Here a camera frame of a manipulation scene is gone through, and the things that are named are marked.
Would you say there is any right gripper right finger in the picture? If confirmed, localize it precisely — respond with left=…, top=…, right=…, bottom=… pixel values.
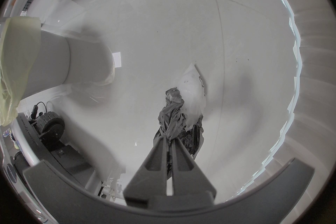
left=172, top=137, right=217, bottom=199

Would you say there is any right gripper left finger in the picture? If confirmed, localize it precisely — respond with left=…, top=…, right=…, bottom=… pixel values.
left=123, top=136, right=169, bottom=201

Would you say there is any black plastic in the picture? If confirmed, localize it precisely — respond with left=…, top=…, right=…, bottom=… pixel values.
left=153, top=88, right=204, bottom=163

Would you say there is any clear printed wrapper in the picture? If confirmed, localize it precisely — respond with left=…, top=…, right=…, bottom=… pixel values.
left=176, top=62, right=207, bottom=132

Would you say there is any yellow plastic bag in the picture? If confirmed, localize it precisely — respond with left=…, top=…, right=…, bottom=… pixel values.
left=0, top=16, right=42, bottom=127

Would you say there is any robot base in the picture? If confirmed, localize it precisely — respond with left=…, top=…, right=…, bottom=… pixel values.
left=0, top=102, right=126, bottom=224

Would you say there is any white trash bin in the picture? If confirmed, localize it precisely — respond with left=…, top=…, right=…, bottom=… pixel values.
left=18, top=31, right=116, bottom=100

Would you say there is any beige curtain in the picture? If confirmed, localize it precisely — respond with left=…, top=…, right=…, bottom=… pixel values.
left=252, top=0, right=336, bottom=194

